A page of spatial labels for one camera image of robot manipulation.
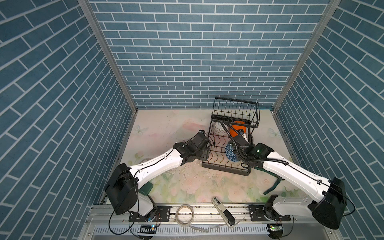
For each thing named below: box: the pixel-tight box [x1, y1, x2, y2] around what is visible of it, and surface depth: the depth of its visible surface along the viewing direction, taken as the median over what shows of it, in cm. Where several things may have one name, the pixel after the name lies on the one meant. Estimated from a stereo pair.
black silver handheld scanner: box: [212, 196, 236, 228], surface depth 72 cm
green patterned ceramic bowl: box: [212, 122, 229, 136], surface depth 104 cm
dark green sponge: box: [138, 181, 154, 196], surface depth 82 cm
